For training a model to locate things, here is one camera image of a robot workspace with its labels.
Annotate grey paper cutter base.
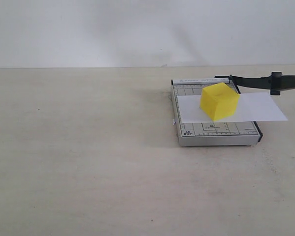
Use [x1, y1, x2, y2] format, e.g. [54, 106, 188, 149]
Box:
[171, 76, 263, 147]

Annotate yellow cube block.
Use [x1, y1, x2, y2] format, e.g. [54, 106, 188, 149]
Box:
[200, 83, 240, 121]

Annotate white paper sheet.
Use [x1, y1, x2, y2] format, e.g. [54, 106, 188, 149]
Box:
[177, 92, 288, 123]

